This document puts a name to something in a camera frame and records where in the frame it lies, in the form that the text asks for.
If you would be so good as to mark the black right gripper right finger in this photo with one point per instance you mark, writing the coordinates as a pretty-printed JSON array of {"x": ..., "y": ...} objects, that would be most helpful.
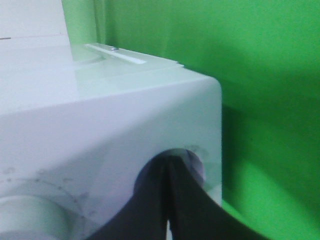
[{"x": 193, "y": 215}]

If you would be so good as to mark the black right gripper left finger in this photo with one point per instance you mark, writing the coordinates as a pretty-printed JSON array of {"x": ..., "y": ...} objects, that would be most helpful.
[{"x": 144, "y": 216}]

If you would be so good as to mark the round door release button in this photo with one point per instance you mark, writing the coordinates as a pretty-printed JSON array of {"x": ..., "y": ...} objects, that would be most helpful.
[{"x": 192, "y": 162}]

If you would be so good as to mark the white timer knob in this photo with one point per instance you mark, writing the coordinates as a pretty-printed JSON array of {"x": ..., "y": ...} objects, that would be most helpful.
[{"x": 25, "y": 217}]

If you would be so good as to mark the white microwave oven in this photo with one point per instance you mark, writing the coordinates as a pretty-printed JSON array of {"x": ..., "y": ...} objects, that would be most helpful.
[{"x": 78, "y": 122}]

